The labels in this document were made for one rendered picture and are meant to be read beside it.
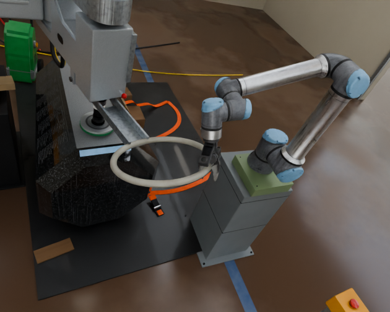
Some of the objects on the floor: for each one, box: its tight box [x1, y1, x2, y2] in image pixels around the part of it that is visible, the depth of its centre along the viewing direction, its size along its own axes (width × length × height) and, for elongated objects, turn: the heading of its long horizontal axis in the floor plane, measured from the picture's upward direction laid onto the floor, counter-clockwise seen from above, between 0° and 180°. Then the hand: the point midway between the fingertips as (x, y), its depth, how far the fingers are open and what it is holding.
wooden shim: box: [33, 238, 74, 264], centre depth 221 cm, size 25×10×2 cm, turn 109°
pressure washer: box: [4, 18, 43, 83], centre depth 322 cm, size 35×35×87 cm
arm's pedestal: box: [185, 150, 293, 267], centre depth 241 cm, size 50×50×85 cm
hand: (208, 178), depth 143 cm, fingers closed on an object, 5 cm apart
